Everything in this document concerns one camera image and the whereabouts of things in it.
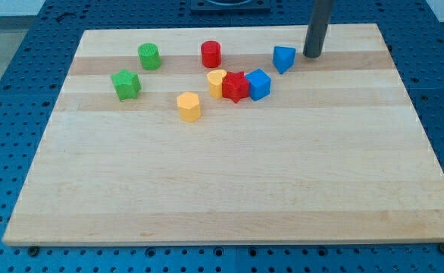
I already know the blue triangle block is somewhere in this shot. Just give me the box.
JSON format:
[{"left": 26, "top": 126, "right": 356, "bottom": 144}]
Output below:
[{"left": 273, "top": 46, "right": 296, "bottom": 74}]

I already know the blue cube block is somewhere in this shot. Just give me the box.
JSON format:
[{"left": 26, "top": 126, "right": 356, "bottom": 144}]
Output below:
[{"left": 245, "top": 69, "right": 271, "bottom": 101}]

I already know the wooden board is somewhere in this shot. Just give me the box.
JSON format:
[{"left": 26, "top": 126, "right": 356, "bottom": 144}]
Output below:
[{"left": 3, "top": 24, "right": 444, "bottom": 246}]

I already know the yellow hexagon block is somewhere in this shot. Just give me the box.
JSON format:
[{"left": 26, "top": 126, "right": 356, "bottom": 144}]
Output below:
[{"left": 177, "top": 92, "right": 202, "bottom": 122}]

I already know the red star block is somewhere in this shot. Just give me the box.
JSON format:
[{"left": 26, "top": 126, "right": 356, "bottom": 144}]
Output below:
[{"left": 222, "top": 71, "right": 249, "bottom": 103}]

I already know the yellow heart block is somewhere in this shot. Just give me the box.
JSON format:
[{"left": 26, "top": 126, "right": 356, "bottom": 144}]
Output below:
[{"left": 207, "top": 69, "right": 227, "bottom": 99}]

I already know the red cylinder block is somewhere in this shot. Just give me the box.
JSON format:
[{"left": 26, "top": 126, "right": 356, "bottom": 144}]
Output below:
[{"left": 201, "top": 40, "right": 221, "bottom": 68}]

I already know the green star block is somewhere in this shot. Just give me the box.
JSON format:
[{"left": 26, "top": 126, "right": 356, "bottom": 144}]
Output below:
[{"left": 111, "top": 69, "right": 142, "bottom": 101}]

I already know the green cylinder block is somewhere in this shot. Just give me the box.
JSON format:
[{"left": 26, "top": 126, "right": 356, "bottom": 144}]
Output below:
[{"left": 137, "top": 42, "right": 161, "bottom": 71}]

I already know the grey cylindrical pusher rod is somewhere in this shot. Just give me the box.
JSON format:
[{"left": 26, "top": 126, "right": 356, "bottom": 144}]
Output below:
[{"left": 303, "top": 0, "right": 335, "bottom": 58}]

